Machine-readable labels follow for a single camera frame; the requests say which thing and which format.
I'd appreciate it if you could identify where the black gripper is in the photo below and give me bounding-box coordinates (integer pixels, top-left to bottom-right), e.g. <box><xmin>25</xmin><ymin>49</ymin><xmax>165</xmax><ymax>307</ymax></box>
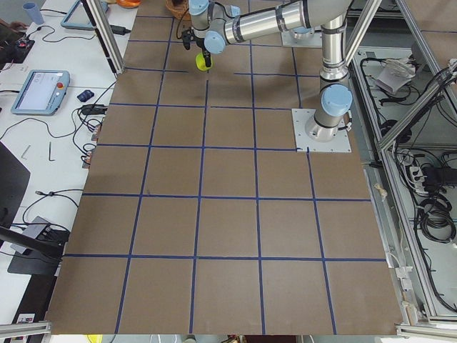
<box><xmin>181</xmin><ymin>29</ymin><xmax>211</xmax><ymax>69</ymax></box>

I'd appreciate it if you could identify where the green apple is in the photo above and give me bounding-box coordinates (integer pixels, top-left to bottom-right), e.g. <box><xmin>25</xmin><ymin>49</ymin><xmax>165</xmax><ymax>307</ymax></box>
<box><xmin>195</xmin><ymin>53</ymin><xmax>209</xmax><ymax>71</ymax></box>

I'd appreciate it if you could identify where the woven wicker basket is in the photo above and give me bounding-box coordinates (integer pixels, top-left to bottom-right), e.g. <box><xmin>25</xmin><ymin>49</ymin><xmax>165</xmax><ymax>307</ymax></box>
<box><xmin>165</xmin><ymin>0</ymin><xmax>191</xmax><ymax>21</ymax></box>

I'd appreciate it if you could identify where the dark blue small pouch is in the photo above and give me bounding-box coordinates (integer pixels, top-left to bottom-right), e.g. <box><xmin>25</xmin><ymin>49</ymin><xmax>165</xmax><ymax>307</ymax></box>
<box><xmin>77</xmin><ymin>89</ymin><xmax>94</xmax><ymax>102</ymax></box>

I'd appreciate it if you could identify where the teach pendant tablet far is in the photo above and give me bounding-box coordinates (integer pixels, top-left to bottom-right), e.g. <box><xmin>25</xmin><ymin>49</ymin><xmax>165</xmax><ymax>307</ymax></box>
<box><xmin>61</xmin><ymin>1</ymin><xmax>94</xmax><ymax>31</ymax></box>

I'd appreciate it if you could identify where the teach pendant tablet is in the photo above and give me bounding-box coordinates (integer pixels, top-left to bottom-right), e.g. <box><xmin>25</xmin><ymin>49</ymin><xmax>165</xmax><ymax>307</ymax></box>
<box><xmin>61</xmin><ymin>1</ymin><xmax>94</xmax><ymax>31</ymax></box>
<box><xmin>11</xmin><ymin>69</ymin><xmax>70</xmax><ymax>116</ymax></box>

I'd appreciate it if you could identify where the teach pendant tablet near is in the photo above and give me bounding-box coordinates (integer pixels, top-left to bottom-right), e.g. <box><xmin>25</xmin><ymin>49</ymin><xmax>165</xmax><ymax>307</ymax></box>
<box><xmin>11</xmin><ymin>69</ymin><xmax>70</xmax><ymax>116</ymax></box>

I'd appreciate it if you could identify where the blue plastic cup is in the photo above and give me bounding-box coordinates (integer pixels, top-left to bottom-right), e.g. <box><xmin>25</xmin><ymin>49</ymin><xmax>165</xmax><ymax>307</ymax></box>
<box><xmin>23</xmin><ymin>2</ymin><xmax>44</xmax><ymax>25</ymax></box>

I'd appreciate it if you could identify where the grey usb hub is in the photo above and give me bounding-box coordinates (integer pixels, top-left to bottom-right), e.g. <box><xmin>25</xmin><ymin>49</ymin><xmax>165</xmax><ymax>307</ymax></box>
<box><xmin>22</xmin><ymin>216</ymin><xmax>50</xmax><ymax>239</ymax></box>

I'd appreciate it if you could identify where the white power strip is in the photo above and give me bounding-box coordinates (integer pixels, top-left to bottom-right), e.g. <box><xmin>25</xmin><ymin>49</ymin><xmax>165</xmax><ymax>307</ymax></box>
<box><xmin>400</xmin><ymin>155</ymin><xmax>428</xmax><ymax>196</ymax></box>

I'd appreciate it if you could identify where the black monitor stand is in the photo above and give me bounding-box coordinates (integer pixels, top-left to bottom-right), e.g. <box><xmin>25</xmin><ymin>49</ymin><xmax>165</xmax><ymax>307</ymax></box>
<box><xmin>1</xmin><ymin>144</ymin><xmax>69</xmax><ymax>276</ymax></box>

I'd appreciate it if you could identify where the aluminium frame post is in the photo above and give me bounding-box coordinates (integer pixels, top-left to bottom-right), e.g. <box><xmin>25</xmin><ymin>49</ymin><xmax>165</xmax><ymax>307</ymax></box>
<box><xmin>81</xmin><ymin>0</ymin><xmax>125</xmax><ymax>75</ymax></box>

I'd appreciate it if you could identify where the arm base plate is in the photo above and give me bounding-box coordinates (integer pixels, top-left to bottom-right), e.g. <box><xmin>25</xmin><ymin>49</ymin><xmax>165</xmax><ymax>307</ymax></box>
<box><xmin>291</xmin><ymin>109</ymin><xmax>352</xmax><ymax>154</ymax></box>
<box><xmin>281</xmin><ymin>27</ymin><xmax>322</xmax><ymax>49</ymax></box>

